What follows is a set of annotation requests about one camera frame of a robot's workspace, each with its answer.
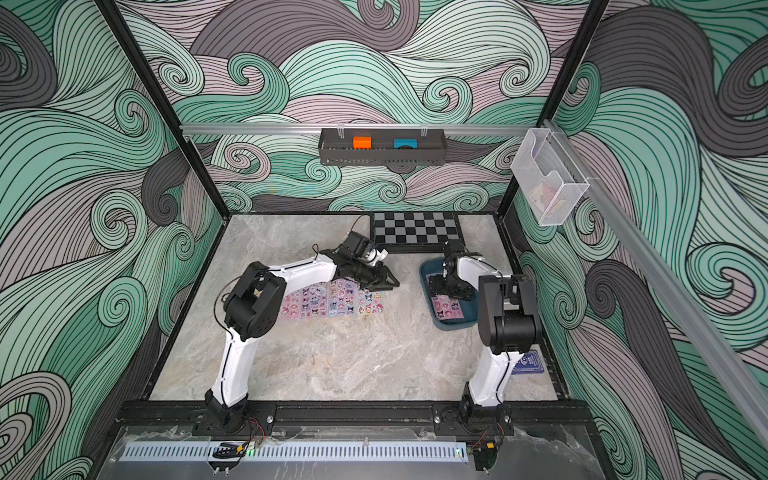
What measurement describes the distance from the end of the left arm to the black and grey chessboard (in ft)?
0.68

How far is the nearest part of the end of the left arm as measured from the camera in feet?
2.66

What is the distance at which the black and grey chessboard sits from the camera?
1.09 metres
